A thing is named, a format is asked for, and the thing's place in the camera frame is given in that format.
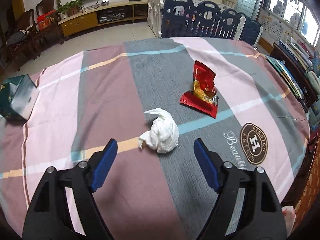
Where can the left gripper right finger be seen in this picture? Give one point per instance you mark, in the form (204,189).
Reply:
(261,216)

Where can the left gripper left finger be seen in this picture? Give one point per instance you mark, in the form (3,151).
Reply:
(63,206)

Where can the white tissue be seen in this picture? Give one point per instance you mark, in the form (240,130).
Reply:
(163,135)

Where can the red snack bag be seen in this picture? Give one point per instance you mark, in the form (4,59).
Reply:
(203,95)

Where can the white red plastic bag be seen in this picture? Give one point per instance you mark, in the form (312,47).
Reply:
(289,214)

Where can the striped pink grey tablecloth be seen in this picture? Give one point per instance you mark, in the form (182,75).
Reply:
(155,98)

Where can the dark green tissue box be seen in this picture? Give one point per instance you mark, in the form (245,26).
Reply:
(18,98)

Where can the dark wooden armchair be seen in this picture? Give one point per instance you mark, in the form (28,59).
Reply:
(25,41)

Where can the stack of books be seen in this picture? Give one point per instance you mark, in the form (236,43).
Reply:
(286,64)

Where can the red gift box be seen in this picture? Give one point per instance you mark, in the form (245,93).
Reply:
(46,20)

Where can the potted green plant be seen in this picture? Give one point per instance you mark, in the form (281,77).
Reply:
(70,8)

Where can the yellow wooden TV cabinet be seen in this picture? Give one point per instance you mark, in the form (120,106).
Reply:
(120,12)

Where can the small white clock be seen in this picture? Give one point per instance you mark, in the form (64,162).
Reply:
(104,2)

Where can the navy white playpen fence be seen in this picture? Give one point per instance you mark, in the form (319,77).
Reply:
(201,18)

